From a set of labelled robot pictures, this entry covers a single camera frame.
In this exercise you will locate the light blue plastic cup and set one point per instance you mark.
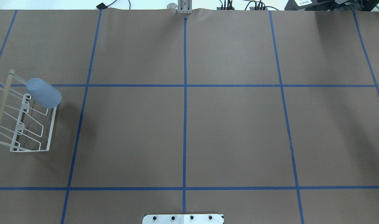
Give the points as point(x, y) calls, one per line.
point(44, 93)

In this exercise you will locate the small black puck device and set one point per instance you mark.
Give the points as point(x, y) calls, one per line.
point(101, 6)

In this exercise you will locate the black laptop computer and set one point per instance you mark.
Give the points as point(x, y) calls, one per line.
point(331, 5)

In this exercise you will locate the aluminium frame post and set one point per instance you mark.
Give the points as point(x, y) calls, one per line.
point(184, 7)

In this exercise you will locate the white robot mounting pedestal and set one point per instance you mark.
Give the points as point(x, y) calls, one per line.
point(184, 219)

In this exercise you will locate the white wire cup holder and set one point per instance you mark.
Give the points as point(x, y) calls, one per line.
point(25, 126)

